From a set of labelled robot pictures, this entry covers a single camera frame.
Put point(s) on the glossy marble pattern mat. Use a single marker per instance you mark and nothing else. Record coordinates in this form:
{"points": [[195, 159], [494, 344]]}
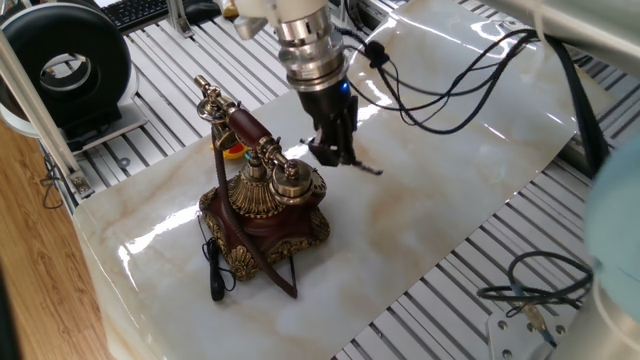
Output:
{"points": [[400, 225]]}

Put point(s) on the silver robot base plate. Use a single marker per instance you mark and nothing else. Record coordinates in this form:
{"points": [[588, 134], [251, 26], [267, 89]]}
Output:
{"points": [[510, 335]]}

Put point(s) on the black silver ballpoint pen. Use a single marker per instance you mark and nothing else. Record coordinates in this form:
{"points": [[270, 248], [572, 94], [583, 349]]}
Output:
{"points": [[367, 168]]}

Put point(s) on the black computer keyboard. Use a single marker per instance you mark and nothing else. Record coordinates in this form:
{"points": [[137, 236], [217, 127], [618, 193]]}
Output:
{"points": [[135, 11]]}

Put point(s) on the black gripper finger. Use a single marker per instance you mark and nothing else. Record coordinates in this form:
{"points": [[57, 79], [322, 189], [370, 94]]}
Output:
{"points": [[351, 132], [330, 147]]}

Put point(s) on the metal corner bracket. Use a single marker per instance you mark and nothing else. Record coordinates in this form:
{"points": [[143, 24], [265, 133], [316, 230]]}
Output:
{"points": [[81, 186]]}

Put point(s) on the antique brass red phone base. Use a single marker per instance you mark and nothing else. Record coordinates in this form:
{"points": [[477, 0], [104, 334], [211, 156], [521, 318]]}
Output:
{"points": [[270, 230]]}

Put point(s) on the brass red phone handset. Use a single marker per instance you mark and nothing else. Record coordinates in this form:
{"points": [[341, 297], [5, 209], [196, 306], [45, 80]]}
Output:
{"points": [[247, 127]]}

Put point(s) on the short aluminium post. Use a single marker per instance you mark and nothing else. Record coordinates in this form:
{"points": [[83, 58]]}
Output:
{"points": [[179, 20]]}

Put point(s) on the yellow orange toy turtle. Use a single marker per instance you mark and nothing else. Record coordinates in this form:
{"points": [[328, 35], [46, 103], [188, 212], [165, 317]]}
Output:
{"points": [[234, 152]]}

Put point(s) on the aluminium frame beam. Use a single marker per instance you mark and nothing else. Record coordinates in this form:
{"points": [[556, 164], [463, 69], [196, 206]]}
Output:
{"points": [[35, 110]]}

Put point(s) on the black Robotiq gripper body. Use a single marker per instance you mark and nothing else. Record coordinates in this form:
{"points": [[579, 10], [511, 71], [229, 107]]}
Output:
{"points": [[325, 105]]}

